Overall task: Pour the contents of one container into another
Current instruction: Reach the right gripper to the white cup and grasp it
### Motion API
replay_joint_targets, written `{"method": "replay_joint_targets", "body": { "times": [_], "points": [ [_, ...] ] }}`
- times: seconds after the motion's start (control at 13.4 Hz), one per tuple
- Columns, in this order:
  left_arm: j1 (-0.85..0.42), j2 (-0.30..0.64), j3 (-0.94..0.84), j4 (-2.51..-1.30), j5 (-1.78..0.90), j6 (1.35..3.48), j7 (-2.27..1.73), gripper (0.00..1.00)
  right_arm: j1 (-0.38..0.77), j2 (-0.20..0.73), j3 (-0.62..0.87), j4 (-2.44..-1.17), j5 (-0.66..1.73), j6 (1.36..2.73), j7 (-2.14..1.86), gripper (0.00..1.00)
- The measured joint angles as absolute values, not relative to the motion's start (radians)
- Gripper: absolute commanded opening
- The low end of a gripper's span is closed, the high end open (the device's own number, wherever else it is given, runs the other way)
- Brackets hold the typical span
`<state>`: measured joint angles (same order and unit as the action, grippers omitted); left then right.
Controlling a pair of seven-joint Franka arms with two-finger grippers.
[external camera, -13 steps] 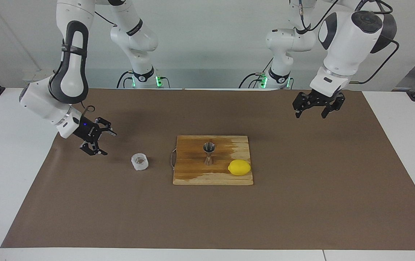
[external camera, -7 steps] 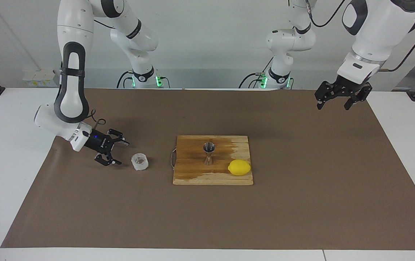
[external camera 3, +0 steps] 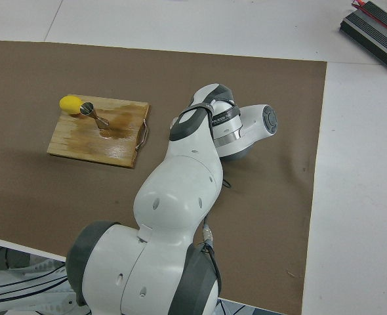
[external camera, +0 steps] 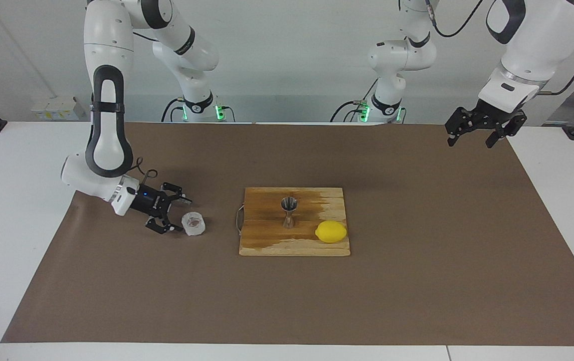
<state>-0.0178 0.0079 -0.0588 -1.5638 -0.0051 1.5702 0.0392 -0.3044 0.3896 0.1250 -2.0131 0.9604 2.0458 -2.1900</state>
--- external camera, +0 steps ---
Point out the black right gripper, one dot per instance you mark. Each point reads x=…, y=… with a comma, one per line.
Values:
x=149, y=201

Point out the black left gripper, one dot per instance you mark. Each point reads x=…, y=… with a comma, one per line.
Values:
x=492, y=118

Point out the small clear glass cup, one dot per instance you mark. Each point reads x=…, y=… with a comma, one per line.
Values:
x=194, y=228

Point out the steel jigger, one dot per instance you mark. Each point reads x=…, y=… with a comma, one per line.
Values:
x=289, y=204

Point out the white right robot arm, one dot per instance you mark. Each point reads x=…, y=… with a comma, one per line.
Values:
x=109, y=125

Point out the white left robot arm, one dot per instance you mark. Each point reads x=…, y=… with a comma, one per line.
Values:
x=542, y=40

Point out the brown table mat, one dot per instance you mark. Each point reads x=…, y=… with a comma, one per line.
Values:
x=166, y=301

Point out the wooden cutting board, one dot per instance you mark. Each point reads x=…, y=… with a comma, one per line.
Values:
x=266, y=235

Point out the white socket box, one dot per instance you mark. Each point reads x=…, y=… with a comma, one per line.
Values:
x=56, y=108

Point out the yellow lemon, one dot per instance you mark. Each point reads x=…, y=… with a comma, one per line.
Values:
x=331, y=231

